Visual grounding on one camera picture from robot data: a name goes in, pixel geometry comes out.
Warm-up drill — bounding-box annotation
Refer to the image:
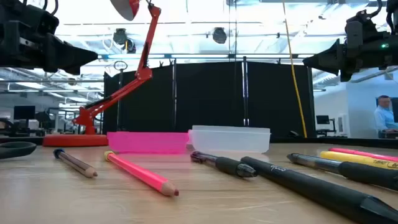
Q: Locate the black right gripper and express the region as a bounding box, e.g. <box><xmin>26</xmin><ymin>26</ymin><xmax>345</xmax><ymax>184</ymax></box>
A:
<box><xmin>303</xmin><ymin>12</ymin><xmax>398</xmax><ymax>82</ymax></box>

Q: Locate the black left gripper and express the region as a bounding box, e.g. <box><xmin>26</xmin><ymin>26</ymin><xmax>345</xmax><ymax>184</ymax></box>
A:
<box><xmin>0</xmin><ymin>0</ymin><xmax>99</xmax><ymax>75</ymax></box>

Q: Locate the black pen with scale print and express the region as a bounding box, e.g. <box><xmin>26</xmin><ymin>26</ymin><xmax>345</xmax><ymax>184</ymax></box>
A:
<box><xmin>240</xmin><ymin>156</ymin><xmax>398</xmax><ymax>224</ymax></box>

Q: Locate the pink translucent plastic box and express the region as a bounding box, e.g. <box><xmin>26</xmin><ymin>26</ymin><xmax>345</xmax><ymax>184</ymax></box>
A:
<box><xmin>106</xmin><ymin>131</ymin><xmax>190</xmax><ymax>155</ymax></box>

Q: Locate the clear plastic box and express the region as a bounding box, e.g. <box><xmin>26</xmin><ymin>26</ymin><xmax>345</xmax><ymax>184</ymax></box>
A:
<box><xmin>188</xmin><ymin>124</ymin><xmax>271</xmax><ymax>154</ymax></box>

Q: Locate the black computer monitor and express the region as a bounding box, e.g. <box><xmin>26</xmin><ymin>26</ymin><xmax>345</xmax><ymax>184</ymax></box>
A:
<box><xmin>315</xmin><ymin>114</ymin><xmax>331</xmax><ymax>126</ymax></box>
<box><xmin>13</xmin><ymin>105</ymin><xmax>36</xmax><ymax>121</ymax></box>

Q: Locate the black partition panel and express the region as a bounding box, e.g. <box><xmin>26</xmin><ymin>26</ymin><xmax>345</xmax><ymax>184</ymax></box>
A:
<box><xmin>103</xmin><ymin>63</ymin><xmax>175</xmax><ymax>133</ymax></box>
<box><xmin>247</xmin><ymin>62</ymin><xmax>315</xmax><ymax>139</ymax></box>
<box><xmin>175</xmin><ymin>61</ymin><xmax>245</xmax><ymax>131</ymax></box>

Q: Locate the person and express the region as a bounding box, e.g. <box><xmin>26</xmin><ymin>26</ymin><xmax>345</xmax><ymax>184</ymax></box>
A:
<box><xmin>374</xmin><ymin>95</ymin><xmax>398</xmax><ymax>139</ymax></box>

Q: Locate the red desk lamp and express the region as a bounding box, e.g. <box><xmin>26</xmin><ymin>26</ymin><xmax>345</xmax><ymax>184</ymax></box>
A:
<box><xmin>42</xmin><ymin>0</ymin><xmax>162</xmax><ymax>147</ymax></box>

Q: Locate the pink highlighter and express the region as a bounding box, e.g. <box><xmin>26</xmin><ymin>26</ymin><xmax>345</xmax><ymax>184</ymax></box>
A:
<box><xmin>328</xmin><ymin>147</ymin><xmax>398</xmax><ymax>163</ymax></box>

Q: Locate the yellow highlighter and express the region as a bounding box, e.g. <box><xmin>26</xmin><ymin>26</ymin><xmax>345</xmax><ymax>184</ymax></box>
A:
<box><xmin>319</xmin><ymin>151</ymin><xmax>398</xmax><ymax>170</ymax></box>

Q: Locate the brown pencil with blue end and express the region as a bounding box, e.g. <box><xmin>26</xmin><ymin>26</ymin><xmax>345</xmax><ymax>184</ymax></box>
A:
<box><xmin>52</xmin><ymin>148</ymin><xmax>98</xmax><ymax>179</ymax></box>

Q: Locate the black rubber-grip pen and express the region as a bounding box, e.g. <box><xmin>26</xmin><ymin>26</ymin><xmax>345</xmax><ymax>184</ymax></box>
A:
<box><xmin>286</xmin><ymin>152</ymin><xmax>398</xmax><ymax>191</ymax></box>
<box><xmin>190</xmin><ymin>151</ymin><xmax>258</xmax><ymax>179</ymax></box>

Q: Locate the pink pencil with yellow end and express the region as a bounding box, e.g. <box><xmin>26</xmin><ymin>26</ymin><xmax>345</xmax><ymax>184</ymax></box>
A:
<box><xmin>104</xmin><ymin>150</ymin><xmax>180</xmax><ymax>197</ymax></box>

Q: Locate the yellow hanging cable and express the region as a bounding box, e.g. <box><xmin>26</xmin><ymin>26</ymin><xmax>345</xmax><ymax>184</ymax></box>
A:
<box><xmin>282</xmin><ymin>0</ymin><xmax>308</xmax><ymax>139</ymax></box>

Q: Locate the ring-topped metal stand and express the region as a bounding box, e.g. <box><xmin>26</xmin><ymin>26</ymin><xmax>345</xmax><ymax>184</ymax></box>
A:
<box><xmin>113</xmin><ymin>60</ymin><xmax>129</xmax><ymax>132</ymax></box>

